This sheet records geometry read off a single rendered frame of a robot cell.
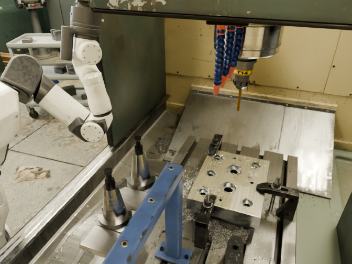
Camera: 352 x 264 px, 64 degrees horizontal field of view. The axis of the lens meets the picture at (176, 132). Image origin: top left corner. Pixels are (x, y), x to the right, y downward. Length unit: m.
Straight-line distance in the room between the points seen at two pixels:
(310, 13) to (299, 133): 1.41
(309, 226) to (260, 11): 1.18
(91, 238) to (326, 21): 0.48
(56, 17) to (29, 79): 5.19
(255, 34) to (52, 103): 0.66
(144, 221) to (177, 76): 1.51
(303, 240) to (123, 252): 0.99
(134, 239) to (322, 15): 0.43
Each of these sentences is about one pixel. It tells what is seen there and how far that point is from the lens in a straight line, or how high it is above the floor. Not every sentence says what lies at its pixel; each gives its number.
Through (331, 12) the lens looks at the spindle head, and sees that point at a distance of 0.40.
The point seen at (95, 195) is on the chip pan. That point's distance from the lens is 1.43.
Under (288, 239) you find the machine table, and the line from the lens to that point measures 0.99.
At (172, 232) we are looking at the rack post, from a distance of 0.79.
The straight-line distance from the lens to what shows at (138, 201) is 0.59.
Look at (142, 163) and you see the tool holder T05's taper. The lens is 0.60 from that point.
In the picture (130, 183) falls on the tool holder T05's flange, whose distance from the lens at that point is 0.62.
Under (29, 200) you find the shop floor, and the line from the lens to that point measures 2.58.
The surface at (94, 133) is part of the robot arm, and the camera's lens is 0.99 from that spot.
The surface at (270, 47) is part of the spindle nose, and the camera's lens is 0.68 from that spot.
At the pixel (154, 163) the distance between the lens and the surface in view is 0.68.
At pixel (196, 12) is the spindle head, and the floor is 1.57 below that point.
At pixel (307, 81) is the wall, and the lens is 1.83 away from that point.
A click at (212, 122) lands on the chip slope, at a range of 1.78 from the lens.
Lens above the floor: 1.64
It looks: 32 degrees down
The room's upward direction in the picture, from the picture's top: straight up
